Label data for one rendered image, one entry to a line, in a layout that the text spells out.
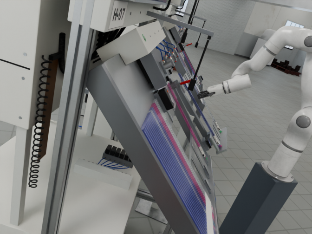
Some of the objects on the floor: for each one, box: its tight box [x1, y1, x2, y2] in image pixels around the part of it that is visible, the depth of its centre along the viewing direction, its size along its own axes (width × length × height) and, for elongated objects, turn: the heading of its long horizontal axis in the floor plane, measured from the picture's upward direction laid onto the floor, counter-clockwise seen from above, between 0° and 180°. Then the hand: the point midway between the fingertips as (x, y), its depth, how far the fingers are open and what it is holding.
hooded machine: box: [250, 29, 276, 66], centre depth 1196 cm, size 87×72×156 cm
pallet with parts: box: [270, 58, 301, 77], centre depth 1241 cm, size 93×134×48 cm
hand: (200, 94), depth 170 cm, fingers open, 4 cm apart
